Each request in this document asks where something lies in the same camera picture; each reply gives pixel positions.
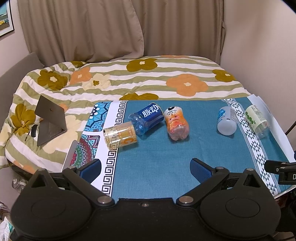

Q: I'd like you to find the framed wall picture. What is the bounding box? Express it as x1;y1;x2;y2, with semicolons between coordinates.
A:
0;1;15;37

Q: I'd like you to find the grey bed headboard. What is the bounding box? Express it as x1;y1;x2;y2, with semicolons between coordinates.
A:
0;53;44;128

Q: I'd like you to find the blue labelled plastic cup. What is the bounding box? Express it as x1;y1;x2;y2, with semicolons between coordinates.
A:
128;102;164;136

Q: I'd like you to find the floral striped quilt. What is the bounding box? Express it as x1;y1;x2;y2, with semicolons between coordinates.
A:
1;55;249;173

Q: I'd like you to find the orange labelled plastic cup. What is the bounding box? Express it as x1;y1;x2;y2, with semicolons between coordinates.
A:
164;106;190;141

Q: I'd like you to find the teal patterned tablecloth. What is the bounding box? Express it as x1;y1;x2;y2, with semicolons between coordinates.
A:
71;96;293;199

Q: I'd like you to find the black computer mouse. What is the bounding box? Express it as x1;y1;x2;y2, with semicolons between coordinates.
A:
31;124;38;138

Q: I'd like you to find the beige curtain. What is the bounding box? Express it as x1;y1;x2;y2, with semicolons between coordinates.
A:
18;1;225;66

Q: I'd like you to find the yellow orange labelled cup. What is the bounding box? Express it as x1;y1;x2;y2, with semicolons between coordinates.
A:
103;121;137;150

